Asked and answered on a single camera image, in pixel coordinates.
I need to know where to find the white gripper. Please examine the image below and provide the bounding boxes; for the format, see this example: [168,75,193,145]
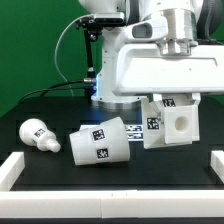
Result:
[112,44,224,110]

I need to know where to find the white lamp base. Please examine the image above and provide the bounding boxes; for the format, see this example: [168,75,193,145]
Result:
[141,93,200,149]

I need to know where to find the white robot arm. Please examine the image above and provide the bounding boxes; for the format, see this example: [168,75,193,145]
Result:
[78,0,224,109]

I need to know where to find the white lamp shade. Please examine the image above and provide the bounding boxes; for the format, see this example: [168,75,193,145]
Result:
[69,117,130,166]

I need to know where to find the white lamp bulb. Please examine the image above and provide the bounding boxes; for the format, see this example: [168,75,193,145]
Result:
[19,119,61,153]

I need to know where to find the white marker sheet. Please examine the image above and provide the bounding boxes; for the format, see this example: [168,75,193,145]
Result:
[79,122,143,142]

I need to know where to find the white right fence bar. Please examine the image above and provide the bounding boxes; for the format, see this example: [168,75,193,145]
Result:
[210,151,224,183]

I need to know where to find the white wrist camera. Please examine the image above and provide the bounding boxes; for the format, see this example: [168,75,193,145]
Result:
[125,16,168,43]

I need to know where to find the black camera stand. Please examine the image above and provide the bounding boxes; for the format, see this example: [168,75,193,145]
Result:
[76,15,101,101]

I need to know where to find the grey rear camera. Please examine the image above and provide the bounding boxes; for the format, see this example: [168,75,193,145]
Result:
[93,12,125,27]

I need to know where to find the grey camera cable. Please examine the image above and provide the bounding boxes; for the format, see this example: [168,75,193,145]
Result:
[54,13,94,98]

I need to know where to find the black cable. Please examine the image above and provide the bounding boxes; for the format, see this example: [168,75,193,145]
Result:
[18,79,88,104]

